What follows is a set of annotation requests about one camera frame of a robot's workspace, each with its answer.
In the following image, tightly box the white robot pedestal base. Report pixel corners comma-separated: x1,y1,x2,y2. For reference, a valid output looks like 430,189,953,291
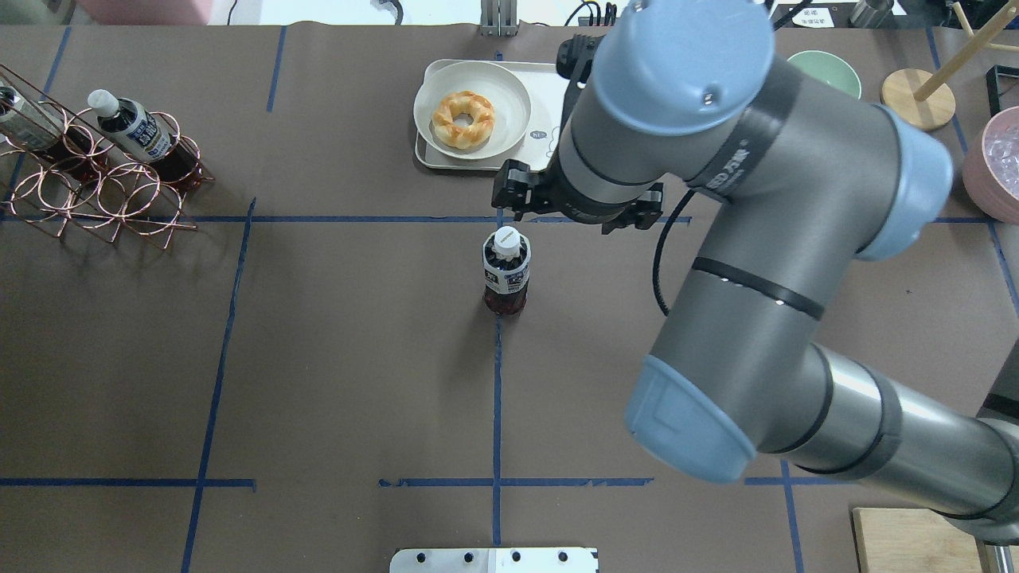
389,546,601,572

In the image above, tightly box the pink storage bin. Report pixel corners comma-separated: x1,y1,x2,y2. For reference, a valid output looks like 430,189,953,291
76,0,214,25

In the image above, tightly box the copper wire bottle rack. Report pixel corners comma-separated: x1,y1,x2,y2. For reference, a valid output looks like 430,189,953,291
2,68,215,250

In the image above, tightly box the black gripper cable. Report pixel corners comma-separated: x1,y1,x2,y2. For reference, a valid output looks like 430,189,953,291
653,189,697,318

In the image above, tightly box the beige serving tray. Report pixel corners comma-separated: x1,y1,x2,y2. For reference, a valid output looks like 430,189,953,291
412,59,568,173

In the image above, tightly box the wooden mug tree stand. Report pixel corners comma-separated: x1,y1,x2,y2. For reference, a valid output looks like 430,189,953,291
880,1,1017,133

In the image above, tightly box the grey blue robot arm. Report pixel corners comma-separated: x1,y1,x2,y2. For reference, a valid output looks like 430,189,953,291
492,1,1017,545

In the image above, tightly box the glazed donut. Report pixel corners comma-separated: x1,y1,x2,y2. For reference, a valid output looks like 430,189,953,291
431,91,496,151

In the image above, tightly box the tea bottle in rack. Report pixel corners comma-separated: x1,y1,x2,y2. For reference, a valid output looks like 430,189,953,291
87,88,201,192
1,86,97,183

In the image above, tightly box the wooden cutting board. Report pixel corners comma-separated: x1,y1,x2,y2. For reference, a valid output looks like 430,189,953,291
851,508,983,572

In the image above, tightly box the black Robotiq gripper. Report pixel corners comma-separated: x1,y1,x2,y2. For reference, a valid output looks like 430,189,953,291
491,159,665,235

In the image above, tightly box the mint green bowl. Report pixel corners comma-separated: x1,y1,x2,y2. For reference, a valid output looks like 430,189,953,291
787,50,862,100

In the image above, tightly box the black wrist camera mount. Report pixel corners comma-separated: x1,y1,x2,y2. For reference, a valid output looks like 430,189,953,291
556,33,604,86

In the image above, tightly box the white round plate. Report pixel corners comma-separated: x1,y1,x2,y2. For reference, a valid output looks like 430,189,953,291
412,60,533,160

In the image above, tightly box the tea bottle white cap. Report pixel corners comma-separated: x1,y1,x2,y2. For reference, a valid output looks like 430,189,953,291
482,226,531,316

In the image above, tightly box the pink bowl with ice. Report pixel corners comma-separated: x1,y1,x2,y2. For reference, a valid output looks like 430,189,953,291
963,107,1018,225

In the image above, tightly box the aluminium frame post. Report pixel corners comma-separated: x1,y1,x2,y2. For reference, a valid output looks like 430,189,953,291
479,0,519,37

